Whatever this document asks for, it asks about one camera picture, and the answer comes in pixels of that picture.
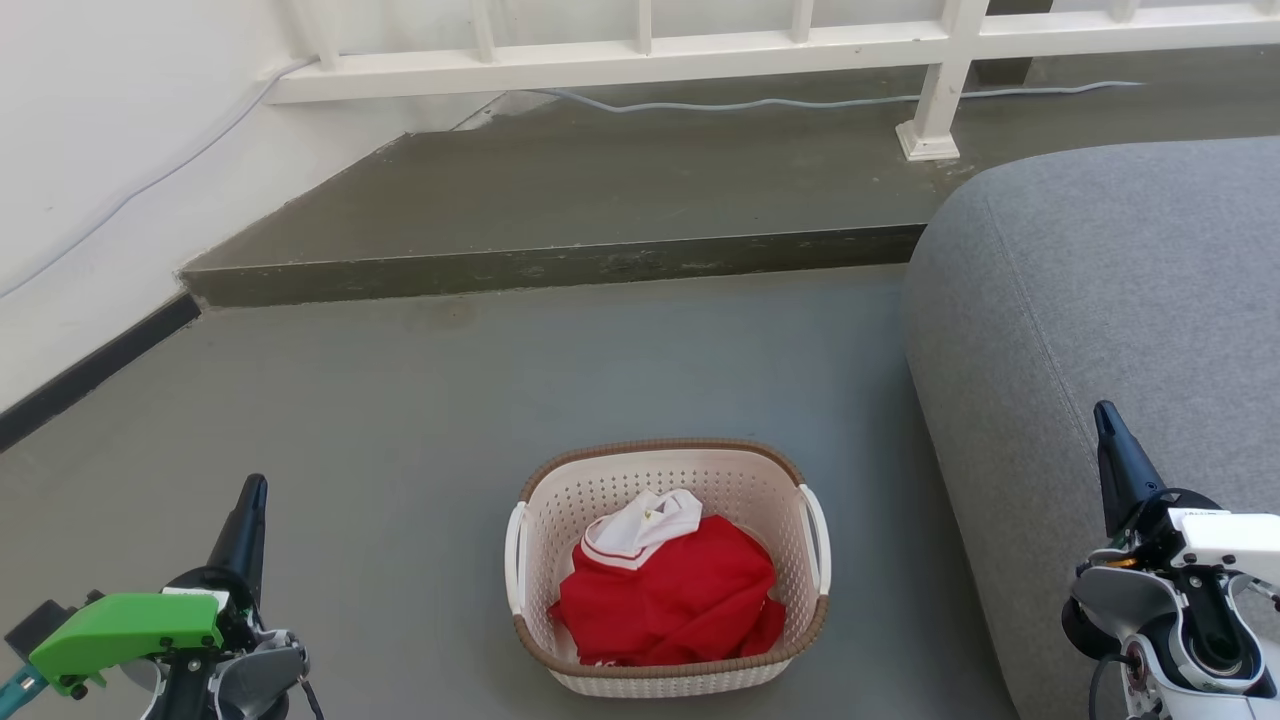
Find red shirt with white collar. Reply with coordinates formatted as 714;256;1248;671
548;488;788;669

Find grey floor cable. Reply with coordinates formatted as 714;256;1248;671
530;79;1147;114

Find grey fabric sofa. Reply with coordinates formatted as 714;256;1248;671
903;136;1280;720

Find cream perforated laundry basket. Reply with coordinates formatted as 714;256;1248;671
503;438;833;698

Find white wall cable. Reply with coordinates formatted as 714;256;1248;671
0;54;321;301

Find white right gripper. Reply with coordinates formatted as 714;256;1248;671
1074;401;1280;587

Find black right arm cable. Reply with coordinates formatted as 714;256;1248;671
1087;650;1133;720

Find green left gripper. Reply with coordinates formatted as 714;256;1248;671
27;473;270;720

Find white wooden railing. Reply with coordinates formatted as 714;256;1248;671
264;0;1280;163

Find black baseboard strip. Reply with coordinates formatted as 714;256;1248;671
0;291;204;454

